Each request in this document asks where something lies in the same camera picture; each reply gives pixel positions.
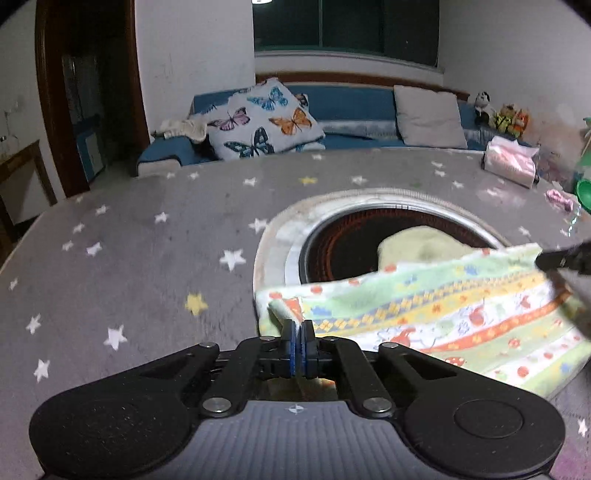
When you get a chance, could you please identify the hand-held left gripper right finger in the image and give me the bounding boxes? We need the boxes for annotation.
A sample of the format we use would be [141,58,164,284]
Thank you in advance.
[300,319,458,416]

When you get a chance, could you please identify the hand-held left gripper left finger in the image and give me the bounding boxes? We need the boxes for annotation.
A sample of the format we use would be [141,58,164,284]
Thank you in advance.
[139,319,296,416]

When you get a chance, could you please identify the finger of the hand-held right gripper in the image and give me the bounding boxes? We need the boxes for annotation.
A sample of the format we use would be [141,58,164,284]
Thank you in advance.
[536,244,591,274]

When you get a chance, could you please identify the green patterned child jacket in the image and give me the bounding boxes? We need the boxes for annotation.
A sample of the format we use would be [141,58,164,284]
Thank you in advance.
[254,226,591,401]

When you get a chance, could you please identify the round built-in table stove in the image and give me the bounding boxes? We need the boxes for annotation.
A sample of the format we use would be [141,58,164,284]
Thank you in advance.
[253,187,533,296]

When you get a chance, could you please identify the pink tissue pack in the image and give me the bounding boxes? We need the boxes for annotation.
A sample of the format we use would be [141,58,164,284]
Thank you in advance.
[482,135,540,188]

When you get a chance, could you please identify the yellow orange plush toys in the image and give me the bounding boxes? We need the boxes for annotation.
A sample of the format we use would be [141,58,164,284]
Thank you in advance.
[494,104,532,138]

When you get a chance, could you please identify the grey star tablecloth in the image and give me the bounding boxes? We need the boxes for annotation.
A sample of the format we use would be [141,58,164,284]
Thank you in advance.
[0,147,591,480]

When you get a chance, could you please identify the panda plush toy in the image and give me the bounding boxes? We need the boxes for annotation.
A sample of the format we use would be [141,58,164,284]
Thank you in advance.
[474,90,497,125]

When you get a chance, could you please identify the beige pillow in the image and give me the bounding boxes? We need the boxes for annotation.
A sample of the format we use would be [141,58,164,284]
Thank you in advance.
[393,84,470,149]

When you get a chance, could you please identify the butterfly print pillow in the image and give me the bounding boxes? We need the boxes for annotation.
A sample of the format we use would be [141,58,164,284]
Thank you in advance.
[206,78,327,161]

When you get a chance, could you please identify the cream cloth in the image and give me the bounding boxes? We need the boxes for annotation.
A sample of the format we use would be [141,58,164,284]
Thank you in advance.
[152,117,212,145]

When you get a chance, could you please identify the blue sofa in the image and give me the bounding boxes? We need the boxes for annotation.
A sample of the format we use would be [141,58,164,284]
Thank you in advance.
[136,83,541,178]

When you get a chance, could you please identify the blue white cabinet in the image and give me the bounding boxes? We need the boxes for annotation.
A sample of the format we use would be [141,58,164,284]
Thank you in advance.
[75,115,105,177]

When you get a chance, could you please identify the wooden sideboard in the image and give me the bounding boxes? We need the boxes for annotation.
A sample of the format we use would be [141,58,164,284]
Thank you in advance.
[0,141,58,250]

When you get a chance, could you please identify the green framed window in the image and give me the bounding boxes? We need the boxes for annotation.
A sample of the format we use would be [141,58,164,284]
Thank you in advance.
[253,0,440,68]

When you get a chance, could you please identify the pink hair tie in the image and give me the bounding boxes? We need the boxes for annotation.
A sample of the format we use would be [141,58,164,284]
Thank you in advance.
[546,188,578,213]

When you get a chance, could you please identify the dark wooden door frame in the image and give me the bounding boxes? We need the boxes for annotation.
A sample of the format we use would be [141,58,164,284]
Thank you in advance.
[34,0,151,198]

